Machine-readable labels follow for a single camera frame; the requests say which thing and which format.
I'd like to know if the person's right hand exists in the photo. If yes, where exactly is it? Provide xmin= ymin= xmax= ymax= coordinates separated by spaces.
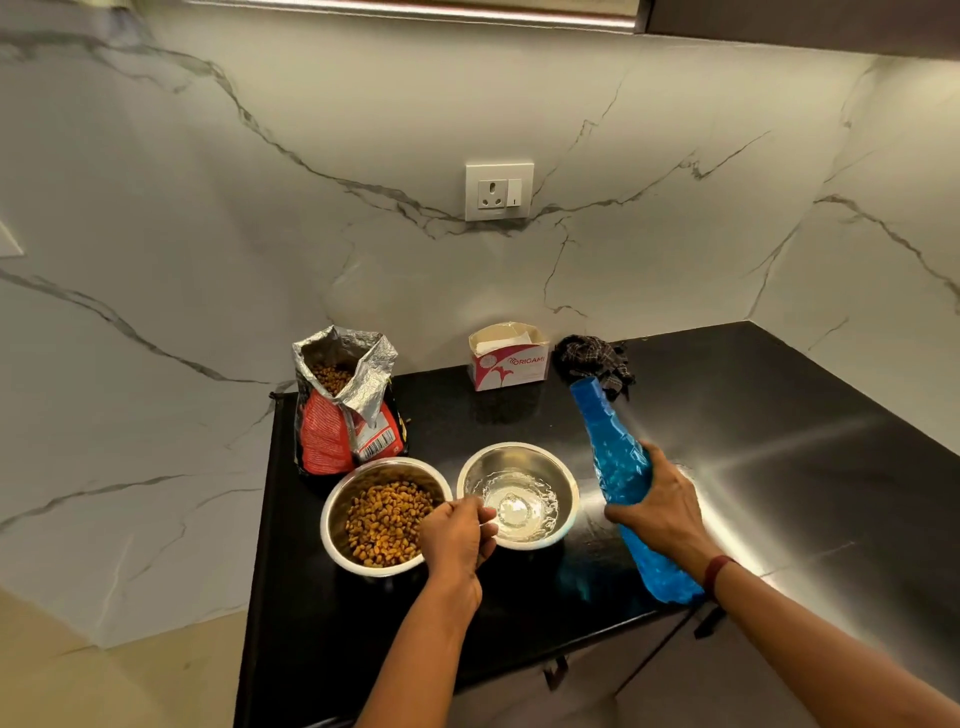
xmin=604 ymin=440 xmax=725 ymax=583

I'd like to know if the person's left hand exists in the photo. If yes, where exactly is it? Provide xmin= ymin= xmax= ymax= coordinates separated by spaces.
xmin=417 ymin=494 xmax=500 ymax=601

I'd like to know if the blue water bottle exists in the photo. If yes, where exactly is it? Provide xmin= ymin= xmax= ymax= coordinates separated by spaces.
xmin=569 ymin=376 xmax=706 ymax=606

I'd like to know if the steel bowl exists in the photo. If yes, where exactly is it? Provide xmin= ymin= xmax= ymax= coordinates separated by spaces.
xmin=320 ymin=456 xmax=455 ymax=579
xmin=455 ymin=441 xmax=581 ymax=553

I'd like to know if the red black pet food bag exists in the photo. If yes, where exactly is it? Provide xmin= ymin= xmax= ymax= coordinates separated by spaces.
xmin=291 ymin=325 xmax=410 ymax=478

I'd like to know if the person's right forearm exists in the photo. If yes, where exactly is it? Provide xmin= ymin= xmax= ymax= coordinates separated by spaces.
xmin=712 ymin=562 xmax=960 ymax=728

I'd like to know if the person's left forearm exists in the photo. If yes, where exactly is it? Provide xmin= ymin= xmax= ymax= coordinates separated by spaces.
xmin=356 ymin=581 xmax=485 ymax=728

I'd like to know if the red wrist band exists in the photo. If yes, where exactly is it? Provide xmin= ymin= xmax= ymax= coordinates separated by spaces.
xmin=702 ymin=554 xmax=738 ymax=600

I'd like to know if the brown base cabinet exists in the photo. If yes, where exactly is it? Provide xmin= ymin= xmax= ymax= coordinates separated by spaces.
xmin=442 ymin=599 xmax=819 ymax=728

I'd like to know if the dark checked cloth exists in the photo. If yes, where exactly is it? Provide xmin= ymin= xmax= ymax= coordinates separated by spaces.
xmin=552 ymin=334 xmax=637 ymax=403

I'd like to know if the red and white tissue box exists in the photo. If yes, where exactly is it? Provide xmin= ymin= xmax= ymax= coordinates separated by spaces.
xmin=467 ymin=321 xmax=553 ymax=393

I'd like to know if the under-cabinet light strip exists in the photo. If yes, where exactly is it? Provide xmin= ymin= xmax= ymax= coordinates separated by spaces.
xmin=187 ymin=0 xmax=639 ymax=33

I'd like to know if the brown wall cabinet door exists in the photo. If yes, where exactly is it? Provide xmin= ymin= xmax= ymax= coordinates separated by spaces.
xmin=644 ymin=0 xmax=960 ymax=61

